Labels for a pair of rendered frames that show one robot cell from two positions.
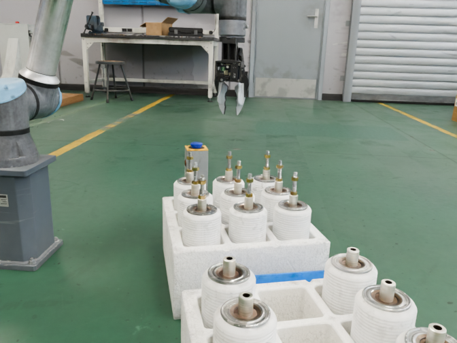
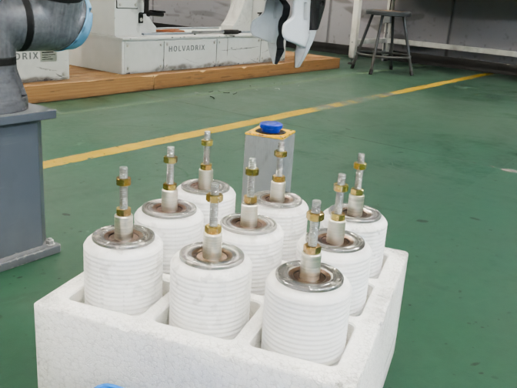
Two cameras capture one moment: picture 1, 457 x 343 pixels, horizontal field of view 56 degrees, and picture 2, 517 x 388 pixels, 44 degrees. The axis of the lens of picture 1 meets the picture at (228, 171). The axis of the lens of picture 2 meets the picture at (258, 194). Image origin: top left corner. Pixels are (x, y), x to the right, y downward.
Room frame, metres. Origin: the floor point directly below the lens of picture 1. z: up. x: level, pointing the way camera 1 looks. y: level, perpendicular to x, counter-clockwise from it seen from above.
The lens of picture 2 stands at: (0.46, -0.45, 0.55)
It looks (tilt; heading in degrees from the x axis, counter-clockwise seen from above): 18 degrees down; 32
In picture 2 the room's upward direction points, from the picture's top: 4 degrees clockwise
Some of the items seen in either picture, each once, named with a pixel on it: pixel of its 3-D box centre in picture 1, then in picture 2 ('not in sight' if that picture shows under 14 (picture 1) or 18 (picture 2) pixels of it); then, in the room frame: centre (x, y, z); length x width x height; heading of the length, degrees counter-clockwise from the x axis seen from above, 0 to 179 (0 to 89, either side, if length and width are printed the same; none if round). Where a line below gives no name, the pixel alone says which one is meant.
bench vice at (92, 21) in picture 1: (94, 23); not in sight; (5.37, 1.65, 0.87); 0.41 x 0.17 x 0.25; 176
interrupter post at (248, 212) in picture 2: (237, 188); (248, 215); (1.13, -0.03, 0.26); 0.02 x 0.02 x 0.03
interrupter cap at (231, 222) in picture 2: (237, 192); (248, 224); (1.13, -0.03, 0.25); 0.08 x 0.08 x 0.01
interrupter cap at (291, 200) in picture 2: (228, 180); (277, 199); (1.24, 0.00, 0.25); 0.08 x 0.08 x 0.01
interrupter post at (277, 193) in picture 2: (228, 175); (277, 191); (1.24, 0.00, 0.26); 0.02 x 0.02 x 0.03
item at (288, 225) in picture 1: (290, 237); (302, 349); (1.04, -0.17, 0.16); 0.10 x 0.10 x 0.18
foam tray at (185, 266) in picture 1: (235, 246); (241, 331); (1.13, -0.03, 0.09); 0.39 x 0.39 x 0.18; 13
